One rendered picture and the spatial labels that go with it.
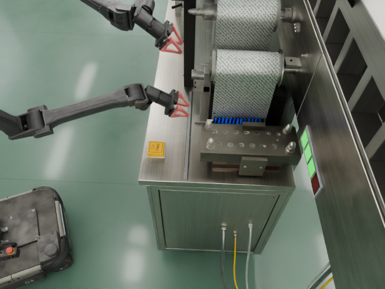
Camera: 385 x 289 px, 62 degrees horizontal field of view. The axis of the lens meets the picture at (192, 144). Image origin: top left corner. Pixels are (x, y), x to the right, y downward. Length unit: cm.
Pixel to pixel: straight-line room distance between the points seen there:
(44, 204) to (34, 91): 141
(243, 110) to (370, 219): 74
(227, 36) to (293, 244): 144
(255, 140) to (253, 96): 18
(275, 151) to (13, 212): 162
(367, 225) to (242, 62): 71
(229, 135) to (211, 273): 106
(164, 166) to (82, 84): 200
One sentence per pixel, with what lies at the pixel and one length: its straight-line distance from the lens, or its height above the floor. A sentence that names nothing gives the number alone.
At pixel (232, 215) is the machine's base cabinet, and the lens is 161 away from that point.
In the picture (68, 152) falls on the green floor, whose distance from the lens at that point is 271.
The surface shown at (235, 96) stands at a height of 115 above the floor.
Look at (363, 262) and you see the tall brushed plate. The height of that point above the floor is 132.
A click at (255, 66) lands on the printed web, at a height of 129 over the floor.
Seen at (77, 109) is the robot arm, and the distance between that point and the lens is 127.
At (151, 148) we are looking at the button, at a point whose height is 92.
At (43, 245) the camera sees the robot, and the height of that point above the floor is 28.
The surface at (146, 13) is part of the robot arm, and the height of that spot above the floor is 145.
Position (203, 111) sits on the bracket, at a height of 98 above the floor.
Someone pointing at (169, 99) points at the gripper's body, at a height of 113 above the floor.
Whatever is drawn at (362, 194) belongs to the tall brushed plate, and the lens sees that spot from 84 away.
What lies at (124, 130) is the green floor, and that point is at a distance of 275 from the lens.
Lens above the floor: 204
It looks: 52 degrees down
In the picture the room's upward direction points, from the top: 2 degrees clockwise
